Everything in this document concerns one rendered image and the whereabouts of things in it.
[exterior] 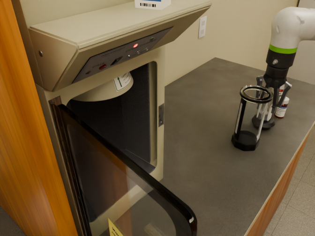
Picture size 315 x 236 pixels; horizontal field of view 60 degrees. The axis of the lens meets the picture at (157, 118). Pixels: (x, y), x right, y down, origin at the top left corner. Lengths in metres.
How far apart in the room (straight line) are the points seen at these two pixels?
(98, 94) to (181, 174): 0.46
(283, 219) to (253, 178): 1.19
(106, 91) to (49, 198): 0.26
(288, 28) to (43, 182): 0.85
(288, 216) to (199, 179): 1.32
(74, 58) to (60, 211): 0.26
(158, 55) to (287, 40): 0.51
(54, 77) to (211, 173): 0.67
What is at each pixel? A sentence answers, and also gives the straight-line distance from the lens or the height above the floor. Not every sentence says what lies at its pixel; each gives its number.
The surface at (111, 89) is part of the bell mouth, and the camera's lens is 0.61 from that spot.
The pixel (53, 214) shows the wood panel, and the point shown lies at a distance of 0.49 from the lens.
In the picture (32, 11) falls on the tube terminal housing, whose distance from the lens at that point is 0.45.
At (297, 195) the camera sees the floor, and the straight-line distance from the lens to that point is 2.35.
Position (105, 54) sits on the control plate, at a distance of 0.42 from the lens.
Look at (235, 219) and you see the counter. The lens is 0.86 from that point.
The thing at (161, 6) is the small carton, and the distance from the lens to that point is 0.49.
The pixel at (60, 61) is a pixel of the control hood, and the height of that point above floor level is 1.48.
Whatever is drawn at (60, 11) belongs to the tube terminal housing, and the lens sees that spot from 0.47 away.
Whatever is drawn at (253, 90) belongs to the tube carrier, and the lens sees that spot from 1.04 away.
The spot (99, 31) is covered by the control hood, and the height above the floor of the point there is 1.51.
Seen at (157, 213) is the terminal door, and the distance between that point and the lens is 0.33.
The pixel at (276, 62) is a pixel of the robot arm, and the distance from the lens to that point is 1.05.
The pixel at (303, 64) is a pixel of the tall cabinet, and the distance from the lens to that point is 3.57.
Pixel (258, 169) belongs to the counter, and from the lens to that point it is 1.02.
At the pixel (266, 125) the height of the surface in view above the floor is 0.97.
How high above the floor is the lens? 1.62
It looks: 35 degrees down
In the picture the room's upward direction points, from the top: straight up
